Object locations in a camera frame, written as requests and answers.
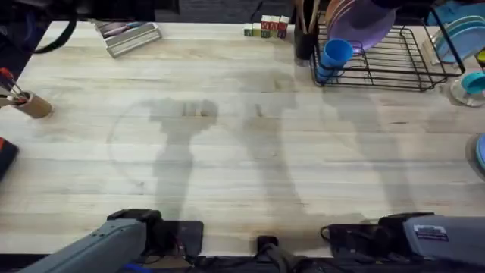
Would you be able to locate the coloured toy blocks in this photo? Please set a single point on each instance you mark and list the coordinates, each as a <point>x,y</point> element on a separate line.
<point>267,27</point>

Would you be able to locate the teal cup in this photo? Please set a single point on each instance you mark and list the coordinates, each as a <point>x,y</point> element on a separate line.
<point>474,82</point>

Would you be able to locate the black cutlery holder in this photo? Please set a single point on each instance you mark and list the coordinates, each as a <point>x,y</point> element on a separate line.
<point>304,45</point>

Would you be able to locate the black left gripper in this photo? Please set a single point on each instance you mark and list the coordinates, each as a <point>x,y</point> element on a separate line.
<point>185,237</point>

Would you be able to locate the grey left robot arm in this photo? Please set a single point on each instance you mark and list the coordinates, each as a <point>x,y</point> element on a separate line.
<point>98,242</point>

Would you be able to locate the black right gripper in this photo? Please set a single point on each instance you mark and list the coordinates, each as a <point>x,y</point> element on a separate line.
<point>352,239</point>

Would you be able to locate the purple plastic plate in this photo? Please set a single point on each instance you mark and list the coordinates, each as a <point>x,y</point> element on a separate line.
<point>360,26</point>

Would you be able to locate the black rail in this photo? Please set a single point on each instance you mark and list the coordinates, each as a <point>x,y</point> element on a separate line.
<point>235,265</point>

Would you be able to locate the orange plastic plate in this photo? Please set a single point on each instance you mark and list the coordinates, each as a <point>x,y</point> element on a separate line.
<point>333,9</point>

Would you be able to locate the grey box with tools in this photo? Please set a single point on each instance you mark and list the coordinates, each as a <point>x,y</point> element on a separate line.
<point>129,38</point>

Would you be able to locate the blue plate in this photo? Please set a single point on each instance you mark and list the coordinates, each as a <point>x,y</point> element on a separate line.
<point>481,151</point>

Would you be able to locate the black clamp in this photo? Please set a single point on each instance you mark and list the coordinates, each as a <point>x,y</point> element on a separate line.
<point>267,244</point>

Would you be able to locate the black and red tool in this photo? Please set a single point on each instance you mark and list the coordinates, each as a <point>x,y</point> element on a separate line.
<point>7,155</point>

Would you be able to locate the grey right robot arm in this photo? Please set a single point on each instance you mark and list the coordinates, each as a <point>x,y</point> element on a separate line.
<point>451,237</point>

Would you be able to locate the stack of teal plates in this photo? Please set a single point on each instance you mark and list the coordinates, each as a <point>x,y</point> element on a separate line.
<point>464,39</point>

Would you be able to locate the brown cup with tools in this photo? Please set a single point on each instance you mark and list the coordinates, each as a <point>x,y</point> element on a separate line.
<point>34,105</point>

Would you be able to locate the blue plastic cup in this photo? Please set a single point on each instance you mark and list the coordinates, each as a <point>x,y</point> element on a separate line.
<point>334,57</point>

